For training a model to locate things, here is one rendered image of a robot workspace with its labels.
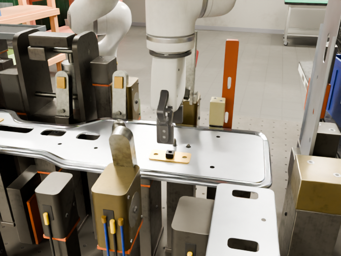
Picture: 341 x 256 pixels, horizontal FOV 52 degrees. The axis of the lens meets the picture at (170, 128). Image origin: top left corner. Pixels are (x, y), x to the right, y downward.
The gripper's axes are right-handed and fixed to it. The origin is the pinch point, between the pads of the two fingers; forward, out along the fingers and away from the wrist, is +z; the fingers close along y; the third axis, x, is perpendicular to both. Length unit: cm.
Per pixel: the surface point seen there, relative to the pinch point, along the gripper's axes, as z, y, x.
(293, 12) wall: 68, -656, 96
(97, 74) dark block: -2.1, -23.1, -24.9
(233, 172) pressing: 6.7, 3.0, 13.0
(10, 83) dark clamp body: 1, -21, -50
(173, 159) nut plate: 6.4, 1.3, 0.9
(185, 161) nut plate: 6.4, 1.4, 3.5
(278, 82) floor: 107, -357, 56
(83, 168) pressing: 7.3, 6.9, -16.0
